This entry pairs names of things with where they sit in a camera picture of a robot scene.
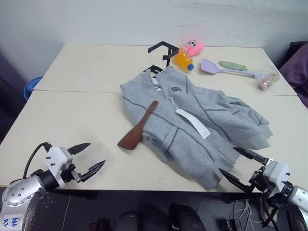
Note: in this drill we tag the blue round tub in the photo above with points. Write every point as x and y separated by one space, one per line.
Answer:
31 87

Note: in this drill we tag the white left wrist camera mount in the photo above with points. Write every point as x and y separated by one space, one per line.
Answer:
56 157

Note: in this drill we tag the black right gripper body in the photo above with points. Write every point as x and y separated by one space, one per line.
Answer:
258 181

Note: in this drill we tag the purple cushioned seat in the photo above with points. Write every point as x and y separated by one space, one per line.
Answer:
296 72

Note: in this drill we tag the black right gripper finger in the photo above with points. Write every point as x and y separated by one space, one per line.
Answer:
237 183
252 155

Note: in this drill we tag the grey zip hoodie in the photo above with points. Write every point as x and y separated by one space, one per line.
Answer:
192 106

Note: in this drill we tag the green silicone spatula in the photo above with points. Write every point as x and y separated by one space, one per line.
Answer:
232 65

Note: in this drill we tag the purple silicone spatula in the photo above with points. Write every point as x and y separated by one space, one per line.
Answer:
209 66

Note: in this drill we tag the white handwritten label sticker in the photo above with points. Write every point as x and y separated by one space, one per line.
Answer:
10 222

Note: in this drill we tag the orange juice bottle blue cap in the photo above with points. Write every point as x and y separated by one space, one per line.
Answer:
183 59

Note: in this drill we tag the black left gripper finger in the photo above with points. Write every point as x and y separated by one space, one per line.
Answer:
93 170
79 147

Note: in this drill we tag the clear bag of colourful candies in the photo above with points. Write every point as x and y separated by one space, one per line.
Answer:
265 80

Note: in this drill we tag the brown wooden spatula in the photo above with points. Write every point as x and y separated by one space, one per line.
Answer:
134 136

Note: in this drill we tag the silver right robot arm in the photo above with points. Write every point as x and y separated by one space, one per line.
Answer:
299 196

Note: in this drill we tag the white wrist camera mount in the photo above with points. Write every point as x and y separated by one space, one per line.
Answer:
278 174
56 157

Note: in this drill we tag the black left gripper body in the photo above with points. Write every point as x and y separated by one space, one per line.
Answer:
70 173

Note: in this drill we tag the pink plush toy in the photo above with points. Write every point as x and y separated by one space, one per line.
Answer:
195 47

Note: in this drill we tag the white paper hang tag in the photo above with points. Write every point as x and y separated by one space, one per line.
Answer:
195 124

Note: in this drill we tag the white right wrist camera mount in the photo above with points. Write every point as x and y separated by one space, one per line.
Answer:
278 174

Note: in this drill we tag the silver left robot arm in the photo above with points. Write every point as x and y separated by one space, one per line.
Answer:
19 192

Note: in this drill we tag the dark rounded shape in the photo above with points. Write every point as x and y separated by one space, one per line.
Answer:
186 217
130 221

